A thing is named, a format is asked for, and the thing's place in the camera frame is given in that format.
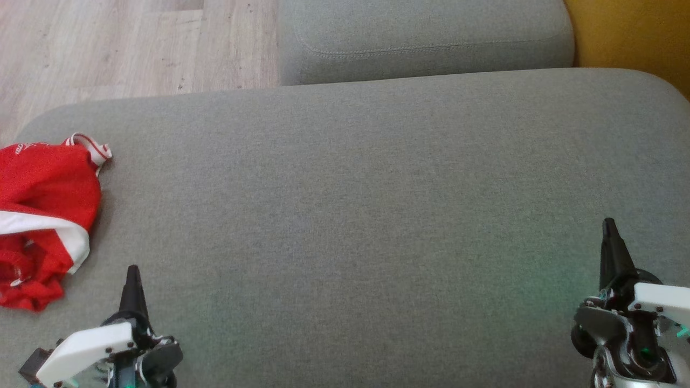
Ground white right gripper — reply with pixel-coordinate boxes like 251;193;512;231
570;218;690;384

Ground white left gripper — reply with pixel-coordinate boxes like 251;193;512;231
36;265;184;388

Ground small grey sofa cushion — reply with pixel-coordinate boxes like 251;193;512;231
277;0;575;87

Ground red basketball jersey white sleeves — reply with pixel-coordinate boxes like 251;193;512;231
0;133;113;274

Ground large grey sofa seat cushion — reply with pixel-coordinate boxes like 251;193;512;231
0;67;690;388

